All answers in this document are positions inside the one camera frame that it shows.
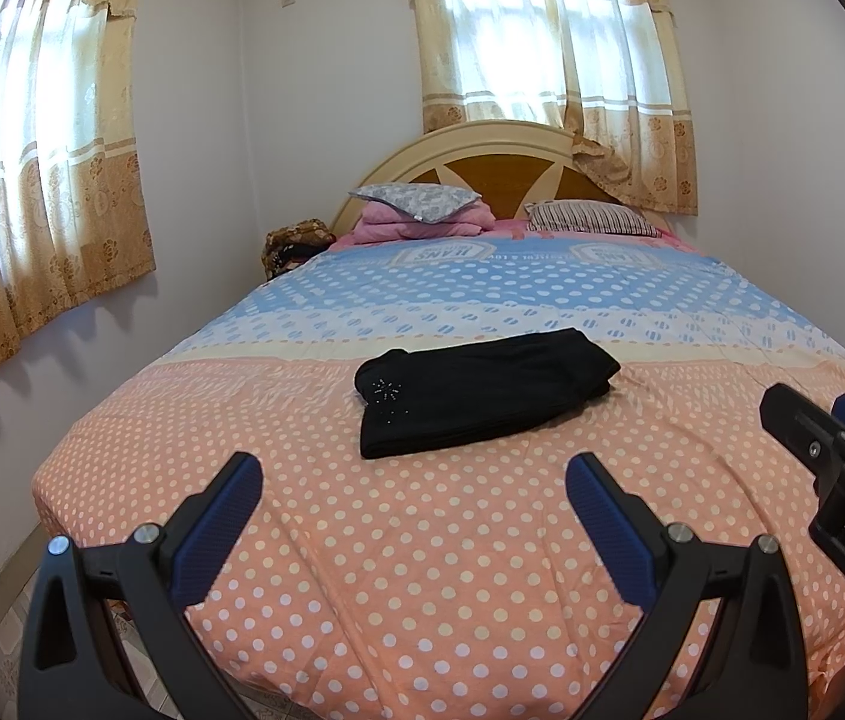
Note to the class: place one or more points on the wide beige lace curtain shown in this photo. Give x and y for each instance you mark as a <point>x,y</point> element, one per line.
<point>40,165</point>

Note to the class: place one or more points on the brown floral bag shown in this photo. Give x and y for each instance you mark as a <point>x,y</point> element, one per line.
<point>295,247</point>

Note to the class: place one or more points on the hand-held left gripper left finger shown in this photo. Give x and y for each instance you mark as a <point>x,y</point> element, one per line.
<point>218,525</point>

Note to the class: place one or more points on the pink bed sheet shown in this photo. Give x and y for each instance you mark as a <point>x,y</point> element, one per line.
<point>516,229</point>

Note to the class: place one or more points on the narrow beige lace curtain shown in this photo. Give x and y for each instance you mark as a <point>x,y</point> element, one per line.
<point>617,90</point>

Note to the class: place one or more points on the black pants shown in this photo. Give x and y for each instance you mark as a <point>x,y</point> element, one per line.
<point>482,390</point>

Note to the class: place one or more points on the striped pillow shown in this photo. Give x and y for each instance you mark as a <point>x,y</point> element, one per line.
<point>591,217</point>

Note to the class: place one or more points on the polka dot bed blanket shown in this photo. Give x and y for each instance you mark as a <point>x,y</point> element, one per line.
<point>467,540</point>

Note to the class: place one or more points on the cream wooden headboard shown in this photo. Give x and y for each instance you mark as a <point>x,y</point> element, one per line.
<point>497,165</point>

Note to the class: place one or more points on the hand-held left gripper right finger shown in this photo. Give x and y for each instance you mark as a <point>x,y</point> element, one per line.
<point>609,525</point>

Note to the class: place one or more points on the pink folded blanket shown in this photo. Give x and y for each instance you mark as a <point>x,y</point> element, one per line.
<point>392,229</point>

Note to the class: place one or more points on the grey patterned pillow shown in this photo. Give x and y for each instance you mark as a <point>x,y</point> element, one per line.
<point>418,201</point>

